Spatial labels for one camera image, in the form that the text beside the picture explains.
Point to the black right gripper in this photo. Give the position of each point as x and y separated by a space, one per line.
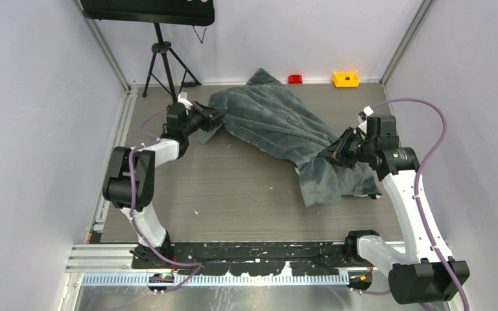
337 154

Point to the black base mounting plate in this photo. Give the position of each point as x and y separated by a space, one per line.
257 259

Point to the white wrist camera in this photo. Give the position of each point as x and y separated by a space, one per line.
365 116
183 99

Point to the yellow small bin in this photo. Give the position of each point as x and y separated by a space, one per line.
346 79

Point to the aluminium front rail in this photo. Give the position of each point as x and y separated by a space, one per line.
111 264

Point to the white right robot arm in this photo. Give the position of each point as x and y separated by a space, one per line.
426 272

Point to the grey plush pillowcase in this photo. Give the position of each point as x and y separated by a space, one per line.
268 115

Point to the red small block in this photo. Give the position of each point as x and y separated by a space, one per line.
295 79

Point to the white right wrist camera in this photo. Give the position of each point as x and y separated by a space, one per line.
365 116

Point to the black tripod stand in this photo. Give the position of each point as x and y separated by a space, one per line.
162 49

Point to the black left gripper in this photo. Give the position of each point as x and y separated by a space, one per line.
211 116

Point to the black panel on tripod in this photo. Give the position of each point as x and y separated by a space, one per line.
195 13

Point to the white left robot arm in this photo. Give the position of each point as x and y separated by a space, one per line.
130 177

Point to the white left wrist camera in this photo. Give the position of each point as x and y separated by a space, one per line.
183 99

